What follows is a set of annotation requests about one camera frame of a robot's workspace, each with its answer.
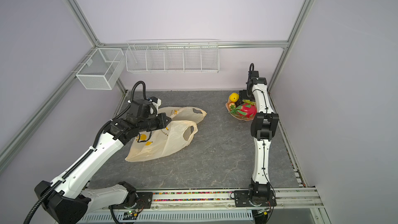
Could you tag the yellow lemon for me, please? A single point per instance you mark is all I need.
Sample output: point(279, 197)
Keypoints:
point(234, 97)

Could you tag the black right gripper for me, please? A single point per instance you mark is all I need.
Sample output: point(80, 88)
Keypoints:
point(243, 96)

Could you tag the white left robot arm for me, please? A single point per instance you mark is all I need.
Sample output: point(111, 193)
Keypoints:
point(65, 198)

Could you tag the green chayote pear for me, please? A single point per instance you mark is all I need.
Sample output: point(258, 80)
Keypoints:
point(249, 102)

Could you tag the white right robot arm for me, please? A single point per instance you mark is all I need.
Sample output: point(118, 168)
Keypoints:
point(260, 192)

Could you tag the red green dragon fruit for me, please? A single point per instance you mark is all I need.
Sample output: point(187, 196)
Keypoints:
point(244, 111)

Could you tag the long white wire basket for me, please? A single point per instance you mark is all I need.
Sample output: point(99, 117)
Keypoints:
point(172, 56)

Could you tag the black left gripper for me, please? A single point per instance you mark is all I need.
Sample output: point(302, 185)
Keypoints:
point(163, 124)

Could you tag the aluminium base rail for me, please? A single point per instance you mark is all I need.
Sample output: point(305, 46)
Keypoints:
point(205, 206)

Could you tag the peach wavy fruit plate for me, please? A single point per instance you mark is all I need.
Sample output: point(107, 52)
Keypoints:
point(238, 103)

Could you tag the banana print plastic bag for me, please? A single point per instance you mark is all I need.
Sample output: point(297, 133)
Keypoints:
point(164, 142)

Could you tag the small white wire basket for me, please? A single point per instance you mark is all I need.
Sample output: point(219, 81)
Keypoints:
point(102, 69)

